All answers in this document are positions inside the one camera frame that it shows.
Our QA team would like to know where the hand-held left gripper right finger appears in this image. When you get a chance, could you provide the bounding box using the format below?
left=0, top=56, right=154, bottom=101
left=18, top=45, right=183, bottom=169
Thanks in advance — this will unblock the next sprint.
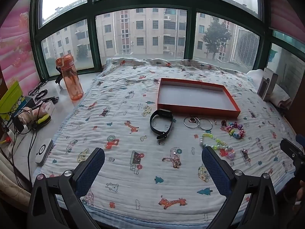
left=201, top=146, right=279, bottom=229

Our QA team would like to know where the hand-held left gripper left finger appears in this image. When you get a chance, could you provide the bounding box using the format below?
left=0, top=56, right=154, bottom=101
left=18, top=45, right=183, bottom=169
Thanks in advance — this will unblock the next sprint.
left=27, top=147, right=105, bottom=229

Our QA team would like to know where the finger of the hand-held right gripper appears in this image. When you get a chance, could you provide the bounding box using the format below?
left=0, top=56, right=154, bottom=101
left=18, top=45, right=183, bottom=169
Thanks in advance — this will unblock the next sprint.
left=295, top=134, right=305, bottom=149
left=280, top=138, right=305, bottom=180

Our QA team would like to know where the gold chain charm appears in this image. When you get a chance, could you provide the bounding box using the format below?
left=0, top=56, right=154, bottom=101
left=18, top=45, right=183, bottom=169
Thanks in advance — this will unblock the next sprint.
left=162, top=153, right=182, bottom=168

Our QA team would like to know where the multicolour dark bead bracelet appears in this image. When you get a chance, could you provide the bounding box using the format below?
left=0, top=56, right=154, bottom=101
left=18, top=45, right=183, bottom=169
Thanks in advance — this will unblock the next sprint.
left=220, top=120, right=246, bottom=139

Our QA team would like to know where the black smart band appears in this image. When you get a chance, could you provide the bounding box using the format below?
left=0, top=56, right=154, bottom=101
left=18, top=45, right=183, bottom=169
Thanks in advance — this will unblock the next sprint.
left=149, top=109, right=174, bottom=140

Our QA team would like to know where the orange cardboard tray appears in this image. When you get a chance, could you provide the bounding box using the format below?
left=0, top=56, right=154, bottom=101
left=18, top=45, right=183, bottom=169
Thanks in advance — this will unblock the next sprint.
left=157, top=77, right=241, bottom=118

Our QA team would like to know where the brown wooden cabinet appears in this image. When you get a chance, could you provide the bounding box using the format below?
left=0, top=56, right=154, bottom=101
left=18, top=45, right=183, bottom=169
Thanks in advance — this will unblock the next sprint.
left=285, top=72, right=305, bottom=139

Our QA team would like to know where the small silver bangle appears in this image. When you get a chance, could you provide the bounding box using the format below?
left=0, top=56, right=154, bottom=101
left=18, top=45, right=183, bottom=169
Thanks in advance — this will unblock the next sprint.
left=198, top=119, right=213, bottom=131

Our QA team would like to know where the white flat device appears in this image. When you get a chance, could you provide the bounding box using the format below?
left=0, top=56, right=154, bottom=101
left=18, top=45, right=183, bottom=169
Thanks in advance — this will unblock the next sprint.
left=35, top=138, right=54, bottom=164

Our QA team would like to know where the large silver bangle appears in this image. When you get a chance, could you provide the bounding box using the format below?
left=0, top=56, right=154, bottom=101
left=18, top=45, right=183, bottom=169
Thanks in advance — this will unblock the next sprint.
left=183, top=117, right=200, bottom=129

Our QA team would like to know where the white and grey box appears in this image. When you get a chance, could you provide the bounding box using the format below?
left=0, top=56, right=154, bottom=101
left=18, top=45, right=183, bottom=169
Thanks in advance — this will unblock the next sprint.
left=257, top=68, right=278, bottom=101

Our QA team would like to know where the yellow-green round item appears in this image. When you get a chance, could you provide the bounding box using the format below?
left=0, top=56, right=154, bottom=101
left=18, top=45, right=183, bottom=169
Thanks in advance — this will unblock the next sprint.
left=36, top=114, right=51, bottom=125

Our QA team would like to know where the white power strip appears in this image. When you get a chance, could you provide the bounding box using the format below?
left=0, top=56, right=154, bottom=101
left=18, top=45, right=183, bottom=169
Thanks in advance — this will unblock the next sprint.
left=5, top=123, right=31, bottom=137

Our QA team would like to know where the orange water bottle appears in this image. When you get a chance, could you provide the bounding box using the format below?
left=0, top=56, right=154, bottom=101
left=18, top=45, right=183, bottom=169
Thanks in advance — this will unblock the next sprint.
left=55, top=54, right=84, bottom=101

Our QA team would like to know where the outdoor air conditioner unit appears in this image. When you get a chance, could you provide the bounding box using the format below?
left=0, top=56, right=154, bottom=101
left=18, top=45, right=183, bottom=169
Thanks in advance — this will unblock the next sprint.
left=232, top=27, right=260, bottom=67

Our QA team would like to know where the green cardboard box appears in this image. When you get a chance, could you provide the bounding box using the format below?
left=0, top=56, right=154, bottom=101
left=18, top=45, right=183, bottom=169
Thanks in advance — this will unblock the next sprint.
left=0, top=81, right=27, bottom=120

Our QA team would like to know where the green tree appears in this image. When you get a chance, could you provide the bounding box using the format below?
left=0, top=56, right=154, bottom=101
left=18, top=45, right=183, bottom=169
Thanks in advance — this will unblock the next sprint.
left=202, top=21, right=233, bottom=60

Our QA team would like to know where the pink striped curtain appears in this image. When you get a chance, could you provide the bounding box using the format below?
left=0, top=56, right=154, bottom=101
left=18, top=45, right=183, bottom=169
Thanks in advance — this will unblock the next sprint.
left=267, top=0, right=305, bottom=32

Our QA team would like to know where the pink bear print curtain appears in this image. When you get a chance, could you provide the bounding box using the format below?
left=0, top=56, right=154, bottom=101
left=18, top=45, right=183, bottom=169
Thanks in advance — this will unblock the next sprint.
left=0, top=0, right=41, bottom=96

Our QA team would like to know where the beige apartment building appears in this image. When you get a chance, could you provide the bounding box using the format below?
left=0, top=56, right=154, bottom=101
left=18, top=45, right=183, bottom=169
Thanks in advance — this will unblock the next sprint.
left=42, top=0, right=236, bottom=64

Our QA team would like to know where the black cable bundle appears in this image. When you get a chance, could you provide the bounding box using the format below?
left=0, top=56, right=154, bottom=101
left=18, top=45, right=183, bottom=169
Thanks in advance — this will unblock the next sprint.
left=29, top=81, right=59, bottom=103

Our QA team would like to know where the green window frame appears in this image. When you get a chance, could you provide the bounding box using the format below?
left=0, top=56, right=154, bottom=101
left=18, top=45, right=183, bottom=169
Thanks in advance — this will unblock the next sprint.
left=30, top=0, right=305, bottom=81

